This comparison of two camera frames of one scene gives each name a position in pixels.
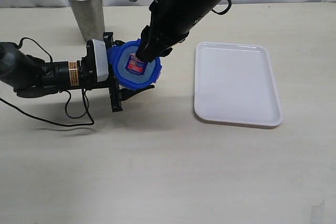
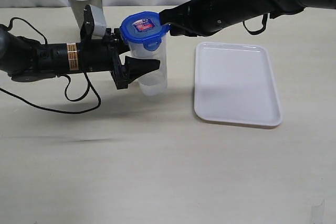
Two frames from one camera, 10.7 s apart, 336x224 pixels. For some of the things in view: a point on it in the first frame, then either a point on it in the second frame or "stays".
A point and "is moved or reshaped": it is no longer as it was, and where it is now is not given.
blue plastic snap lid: (128, 71) is moved or reshaped
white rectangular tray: (235, 83) stays
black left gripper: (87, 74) → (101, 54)
